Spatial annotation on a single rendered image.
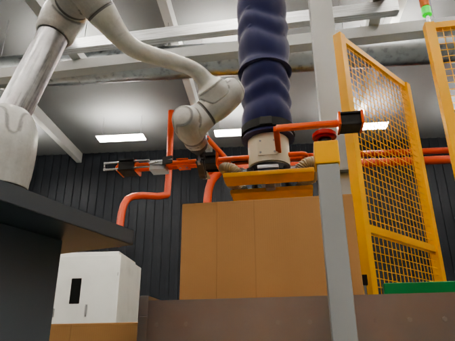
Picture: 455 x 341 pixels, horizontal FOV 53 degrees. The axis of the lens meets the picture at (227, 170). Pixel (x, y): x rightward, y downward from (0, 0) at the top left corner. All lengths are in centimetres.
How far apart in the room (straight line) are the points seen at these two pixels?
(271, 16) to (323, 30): 132
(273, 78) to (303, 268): 82
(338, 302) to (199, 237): 60
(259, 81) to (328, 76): 131
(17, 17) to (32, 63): 798
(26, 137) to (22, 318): 43
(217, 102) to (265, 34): 56
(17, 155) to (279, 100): 107
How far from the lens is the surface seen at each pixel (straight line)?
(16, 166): 121
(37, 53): 160
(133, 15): 889
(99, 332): 167
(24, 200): 99
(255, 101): 189
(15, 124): 124
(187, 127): 153
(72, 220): 107
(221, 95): 158
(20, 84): 154
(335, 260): 121
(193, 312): 141
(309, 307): 137
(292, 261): 154
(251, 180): 173
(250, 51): 203
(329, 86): 314
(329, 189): 126
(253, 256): 155
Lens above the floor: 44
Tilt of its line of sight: 22 degrees up
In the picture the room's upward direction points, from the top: straight up
